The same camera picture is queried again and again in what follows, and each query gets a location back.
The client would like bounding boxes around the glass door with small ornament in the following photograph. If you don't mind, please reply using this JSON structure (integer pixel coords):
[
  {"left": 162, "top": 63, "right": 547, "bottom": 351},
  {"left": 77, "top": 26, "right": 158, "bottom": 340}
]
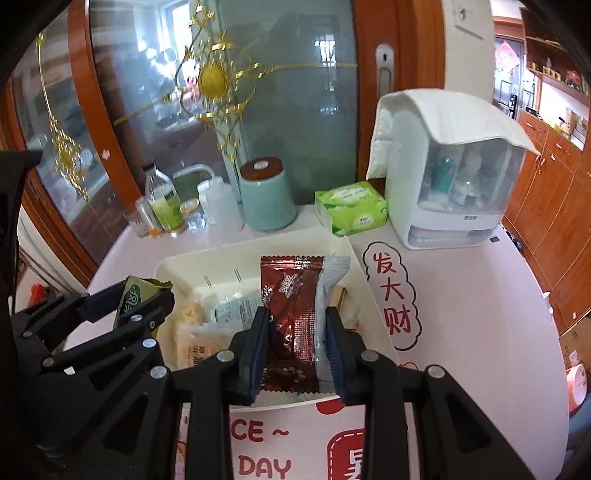
[{"left": 0, "top": 0, "right": 144, "bottom": 287}]

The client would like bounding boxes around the red paper decoration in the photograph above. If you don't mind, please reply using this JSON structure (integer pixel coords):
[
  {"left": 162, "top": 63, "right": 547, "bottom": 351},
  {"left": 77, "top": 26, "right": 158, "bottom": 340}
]
[{"left": 495, "top": 41, "right": 519, "bottom": 72}]

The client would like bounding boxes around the pink plastic object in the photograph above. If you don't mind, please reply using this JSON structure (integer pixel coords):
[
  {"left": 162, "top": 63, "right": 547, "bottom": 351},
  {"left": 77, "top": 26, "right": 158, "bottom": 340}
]
[{"left": 566, "top": 364, "right": 590, "bottom": 412}]

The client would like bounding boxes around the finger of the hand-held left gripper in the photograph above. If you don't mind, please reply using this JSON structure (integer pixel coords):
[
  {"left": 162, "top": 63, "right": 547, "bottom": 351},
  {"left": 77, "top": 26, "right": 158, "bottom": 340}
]
[
  {"left": 32, "top": 293, "right": 175, "bottom": 411},
  {"left": 11, "top": 281, "right": 126, "bottom": 342}
]

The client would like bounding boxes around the glass cup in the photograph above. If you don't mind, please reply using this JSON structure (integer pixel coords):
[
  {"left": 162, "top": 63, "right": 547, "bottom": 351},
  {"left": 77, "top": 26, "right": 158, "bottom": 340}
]
[{"left": 124, "top": 205, "right": 148, "bottom": 238}]

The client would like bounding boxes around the white and blue snack packet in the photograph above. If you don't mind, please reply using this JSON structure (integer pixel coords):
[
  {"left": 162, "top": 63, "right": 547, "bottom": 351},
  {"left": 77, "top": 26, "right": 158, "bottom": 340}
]
[{"left": 316, "top": 254, "right": 352, "bottom": 384}]

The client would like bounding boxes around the glass door with large ornament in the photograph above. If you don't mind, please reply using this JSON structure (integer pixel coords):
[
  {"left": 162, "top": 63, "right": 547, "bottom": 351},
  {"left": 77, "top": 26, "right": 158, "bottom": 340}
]
[{"left": 69, "top": 0, "right": 444, "bottom": 217}]

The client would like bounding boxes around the green tissue pack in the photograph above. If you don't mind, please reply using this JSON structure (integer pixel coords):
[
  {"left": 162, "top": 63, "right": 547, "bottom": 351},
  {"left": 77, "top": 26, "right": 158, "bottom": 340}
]
[{"left": 315, "top": 181, "right": 389, "bottom": 237}]

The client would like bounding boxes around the green label bottle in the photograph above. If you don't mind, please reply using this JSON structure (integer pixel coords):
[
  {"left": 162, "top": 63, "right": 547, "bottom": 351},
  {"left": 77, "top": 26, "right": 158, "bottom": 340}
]
[{"left": 144, "top": 161, "right": 186, "bottom": 237}]

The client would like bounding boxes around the dark entrance door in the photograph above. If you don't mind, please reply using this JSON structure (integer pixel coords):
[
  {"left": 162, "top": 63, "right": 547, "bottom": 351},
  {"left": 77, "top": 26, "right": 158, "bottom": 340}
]
[{"left": 492, "top": 16, "right": 527, "bottom": 109}]

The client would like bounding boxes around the small glass jar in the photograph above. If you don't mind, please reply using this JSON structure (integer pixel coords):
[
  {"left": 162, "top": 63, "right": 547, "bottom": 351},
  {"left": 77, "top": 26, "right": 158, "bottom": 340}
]
[{"left": 180, "top": 199, "right": 206, "bottom": 232}]

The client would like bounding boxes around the teal canister with brown lid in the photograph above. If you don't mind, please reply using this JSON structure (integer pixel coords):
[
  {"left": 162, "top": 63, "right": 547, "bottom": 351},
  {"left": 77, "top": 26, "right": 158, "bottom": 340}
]
[{"left": 239, "top": 157, "right": 297, "bottom": 232}]

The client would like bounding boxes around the white folded cloth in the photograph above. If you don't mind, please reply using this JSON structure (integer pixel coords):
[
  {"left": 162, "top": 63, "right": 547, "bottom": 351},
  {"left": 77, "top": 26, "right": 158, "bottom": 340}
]
[{"left": 366, "top": 89, "right": 541, "bottom": 181}]

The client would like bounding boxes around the green snack packet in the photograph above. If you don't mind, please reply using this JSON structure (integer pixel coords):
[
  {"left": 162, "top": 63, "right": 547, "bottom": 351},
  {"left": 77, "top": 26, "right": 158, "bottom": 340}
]
[{"left": 113, "top": 275, "right": 174, "bottom": 342}]

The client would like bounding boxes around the orange pastry packet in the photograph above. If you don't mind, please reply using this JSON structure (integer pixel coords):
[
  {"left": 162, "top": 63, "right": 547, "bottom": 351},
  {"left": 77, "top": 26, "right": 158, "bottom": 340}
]
[{"left": 335, "top": 285, "right": 366, "bottom": 334}]

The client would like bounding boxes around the clear puff snack packet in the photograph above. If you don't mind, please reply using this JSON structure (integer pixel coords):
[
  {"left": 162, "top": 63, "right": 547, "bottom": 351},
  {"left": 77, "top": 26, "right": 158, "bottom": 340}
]
[{"left": 178, "top": 298, "right": 207, "bottom": 333}]

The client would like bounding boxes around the white cosmetics organizer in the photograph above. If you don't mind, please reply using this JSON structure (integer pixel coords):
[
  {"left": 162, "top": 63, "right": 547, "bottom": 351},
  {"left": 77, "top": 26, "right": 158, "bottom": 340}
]
[{"left": 385, "top": 92, "right": 527, "bottom": 250}]

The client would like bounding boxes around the pale blue snack packet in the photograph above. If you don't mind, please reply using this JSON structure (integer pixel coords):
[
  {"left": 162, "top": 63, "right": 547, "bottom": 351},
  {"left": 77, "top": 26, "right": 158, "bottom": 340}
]
[{"left": 213, "top": 295, "right": 259, "bottom": 329}]

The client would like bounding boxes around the white squeeze bottle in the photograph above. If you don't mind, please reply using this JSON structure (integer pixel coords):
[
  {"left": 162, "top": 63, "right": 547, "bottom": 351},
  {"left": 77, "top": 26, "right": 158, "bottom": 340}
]
[{"left": 173, "top": 164, "right": 245, "bottom": 232}]

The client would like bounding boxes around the beige cracker packet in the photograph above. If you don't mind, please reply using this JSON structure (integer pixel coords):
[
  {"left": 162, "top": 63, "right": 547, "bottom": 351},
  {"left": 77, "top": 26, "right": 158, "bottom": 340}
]
[{"left": 177, "top": 322, "right": 242, "bottom": 370}]

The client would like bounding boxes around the dark red snack packet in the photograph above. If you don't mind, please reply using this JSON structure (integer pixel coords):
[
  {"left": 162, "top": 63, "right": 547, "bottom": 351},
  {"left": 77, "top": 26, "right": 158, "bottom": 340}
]
[{"left": 259, "top": 255, "right": 326, "bottom": 394}]

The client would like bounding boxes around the silver door handle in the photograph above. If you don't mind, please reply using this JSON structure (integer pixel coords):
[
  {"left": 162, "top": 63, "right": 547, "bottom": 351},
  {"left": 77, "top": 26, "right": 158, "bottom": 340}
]
[{"left": 375, "top": 44, "right": 395, "bottom": 95}]

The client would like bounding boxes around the white plastic storage box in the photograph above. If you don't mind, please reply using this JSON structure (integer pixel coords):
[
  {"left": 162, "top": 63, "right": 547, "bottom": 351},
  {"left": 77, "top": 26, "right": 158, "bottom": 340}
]
[{"left": 154, "top": 226, "right": 402, "bottom": 411}]

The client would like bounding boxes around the wooden wall cabinet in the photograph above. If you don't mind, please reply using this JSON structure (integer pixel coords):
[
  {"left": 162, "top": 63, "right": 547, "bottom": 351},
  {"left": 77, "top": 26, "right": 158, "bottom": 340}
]
[{"left": 501, "top": 18, "right": 591, "bottom": 337}]

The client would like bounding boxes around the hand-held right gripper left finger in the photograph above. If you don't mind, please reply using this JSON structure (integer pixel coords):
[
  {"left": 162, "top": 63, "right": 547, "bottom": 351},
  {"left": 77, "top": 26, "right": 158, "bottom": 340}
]
[{"left": 54, "top": 307, "right": 271, "bottom": 480}]

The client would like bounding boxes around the cardboard box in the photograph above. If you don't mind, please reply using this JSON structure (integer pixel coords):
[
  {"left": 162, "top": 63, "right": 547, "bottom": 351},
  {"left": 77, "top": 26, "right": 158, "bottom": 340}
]
[{"left": 558, "top": 309, "right": 591, "bottom": 370}]

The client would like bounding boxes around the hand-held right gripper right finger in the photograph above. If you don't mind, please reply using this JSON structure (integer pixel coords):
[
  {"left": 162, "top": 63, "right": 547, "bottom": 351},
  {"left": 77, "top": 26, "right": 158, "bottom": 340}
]
[{"left": 325, "top": 308, "right": 536, "bottom": 480}]

